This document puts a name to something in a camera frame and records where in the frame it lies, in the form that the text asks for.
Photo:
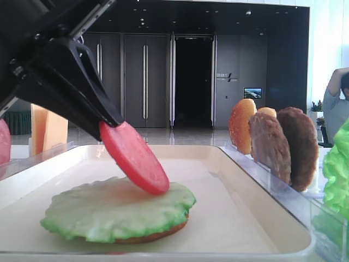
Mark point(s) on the potted plant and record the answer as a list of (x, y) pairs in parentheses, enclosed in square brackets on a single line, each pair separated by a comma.
[(316, 107)]

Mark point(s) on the person in grey shirt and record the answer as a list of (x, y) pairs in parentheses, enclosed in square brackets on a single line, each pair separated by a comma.
[(335, 102)]

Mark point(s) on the bun slice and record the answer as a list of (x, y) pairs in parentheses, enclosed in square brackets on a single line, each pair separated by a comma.
[(268, 111), (239, 125)]

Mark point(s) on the clear right long rail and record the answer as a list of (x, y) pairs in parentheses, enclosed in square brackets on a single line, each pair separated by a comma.
[(303, 206)]

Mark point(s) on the brown meat patty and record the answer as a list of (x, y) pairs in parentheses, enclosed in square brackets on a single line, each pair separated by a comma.
[(269, 145), (301, 135)]

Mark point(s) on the dark double door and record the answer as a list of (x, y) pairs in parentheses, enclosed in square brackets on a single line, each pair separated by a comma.
[(134, 69)]

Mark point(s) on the cream rectangular tray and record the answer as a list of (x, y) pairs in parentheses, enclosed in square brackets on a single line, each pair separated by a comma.
[(233, 219)]

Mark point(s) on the orange cheese slice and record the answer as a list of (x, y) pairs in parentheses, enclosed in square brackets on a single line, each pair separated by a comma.
[(38, 124)]

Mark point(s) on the standing green lettuce leaf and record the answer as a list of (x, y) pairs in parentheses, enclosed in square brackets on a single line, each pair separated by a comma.
[(336, 177)]

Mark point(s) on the inner brown meat patty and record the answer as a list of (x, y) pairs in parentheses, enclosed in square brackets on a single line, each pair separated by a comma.
[(269, 145)]

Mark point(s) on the red tomato slice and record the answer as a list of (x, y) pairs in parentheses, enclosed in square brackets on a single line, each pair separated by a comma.
[(134, 157), (5, 142)]

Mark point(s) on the outer brown meat patty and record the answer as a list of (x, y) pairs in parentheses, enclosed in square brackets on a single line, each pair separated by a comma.
[(301, 135)]

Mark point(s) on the inner bun slice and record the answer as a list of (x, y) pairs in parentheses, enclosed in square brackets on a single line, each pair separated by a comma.
[(239, 125)]

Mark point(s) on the clear left long rail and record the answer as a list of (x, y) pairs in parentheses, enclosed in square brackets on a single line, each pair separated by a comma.
[(23, 161)]

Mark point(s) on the wall display screen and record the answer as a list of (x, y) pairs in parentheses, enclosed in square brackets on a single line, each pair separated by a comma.
[(252, 93)]

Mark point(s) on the bread slice under lettuce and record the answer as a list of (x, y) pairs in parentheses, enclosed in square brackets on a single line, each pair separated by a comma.
[(152, 237)]

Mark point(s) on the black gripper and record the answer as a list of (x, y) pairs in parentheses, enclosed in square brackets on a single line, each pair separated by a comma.
[(75, 90)]

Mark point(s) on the clear long rail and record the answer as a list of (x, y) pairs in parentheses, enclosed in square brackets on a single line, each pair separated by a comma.
[(23, 161), (303, 206)]

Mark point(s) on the lettuce leaf on tray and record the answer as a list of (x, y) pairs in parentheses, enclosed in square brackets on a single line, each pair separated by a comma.
[(104, 211)]

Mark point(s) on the outer bun slice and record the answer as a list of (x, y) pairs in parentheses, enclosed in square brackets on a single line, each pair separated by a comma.
[(268, 111)]

